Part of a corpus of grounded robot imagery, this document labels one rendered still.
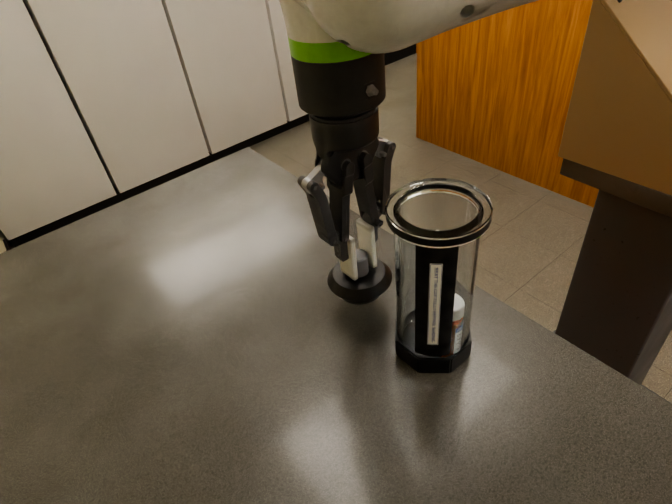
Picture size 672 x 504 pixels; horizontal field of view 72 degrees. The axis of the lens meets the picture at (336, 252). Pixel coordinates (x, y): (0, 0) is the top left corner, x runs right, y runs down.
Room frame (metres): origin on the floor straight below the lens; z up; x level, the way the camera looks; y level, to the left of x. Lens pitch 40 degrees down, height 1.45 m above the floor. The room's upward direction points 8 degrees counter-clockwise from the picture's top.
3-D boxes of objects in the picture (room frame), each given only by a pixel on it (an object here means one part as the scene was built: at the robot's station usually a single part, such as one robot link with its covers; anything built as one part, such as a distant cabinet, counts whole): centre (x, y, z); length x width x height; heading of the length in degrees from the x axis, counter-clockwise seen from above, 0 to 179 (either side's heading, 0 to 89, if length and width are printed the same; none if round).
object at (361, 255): (0.48, -0.03, 1.01); 0.09 x 0.09 x 0.07
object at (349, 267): (0.47, -0.01, 1.05); 0.03 x 0.01 x 0.07; 34
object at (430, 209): (0.39, -0.11, 1.06); 0.11 x 0.11 x 0.21
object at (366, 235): (0.49, -0.04, 1.05); 0.03 x 0.01 x 0.07; 34
